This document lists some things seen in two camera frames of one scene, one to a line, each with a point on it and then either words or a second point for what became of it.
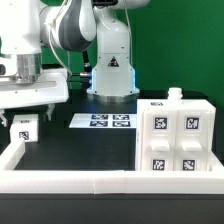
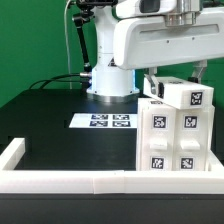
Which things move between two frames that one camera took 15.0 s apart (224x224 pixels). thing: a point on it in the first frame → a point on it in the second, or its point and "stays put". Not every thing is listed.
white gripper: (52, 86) → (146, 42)
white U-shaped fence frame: (102, 182) stays put
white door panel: (193, 139) stays put
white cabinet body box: (174, 134) stays put
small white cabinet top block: (24, 127) → (180, 92)
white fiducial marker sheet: (104, 120) stays put
